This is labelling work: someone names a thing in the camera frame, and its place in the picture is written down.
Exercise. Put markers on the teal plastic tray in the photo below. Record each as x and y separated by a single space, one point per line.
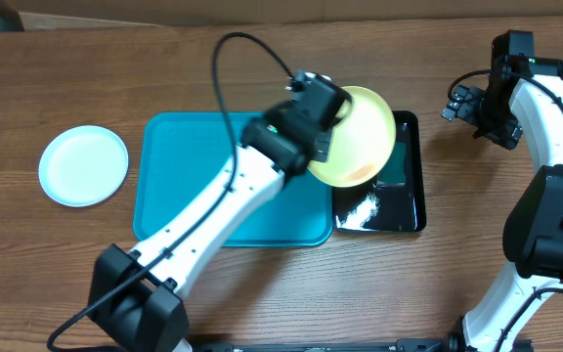
183 151

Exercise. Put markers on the cardboard panel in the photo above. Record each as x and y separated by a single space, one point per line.
48 14

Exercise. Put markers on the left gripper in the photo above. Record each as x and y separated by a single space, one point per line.
324 131

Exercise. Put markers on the yellow plate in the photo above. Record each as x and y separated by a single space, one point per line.
361 143

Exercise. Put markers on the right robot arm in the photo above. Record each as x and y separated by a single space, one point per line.
523 101

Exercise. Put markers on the black plastic tray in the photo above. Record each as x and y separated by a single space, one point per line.
368 209

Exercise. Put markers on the green scouring sponge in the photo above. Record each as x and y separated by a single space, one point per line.
393 173

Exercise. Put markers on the light blue plate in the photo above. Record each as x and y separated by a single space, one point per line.
83 166

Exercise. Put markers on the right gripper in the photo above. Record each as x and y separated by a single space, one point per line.
462 107

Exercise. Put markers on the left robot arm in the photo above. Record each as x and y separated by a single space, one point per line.
138 296

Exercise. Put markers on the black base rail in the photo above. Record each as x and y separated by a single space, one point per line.
311 347

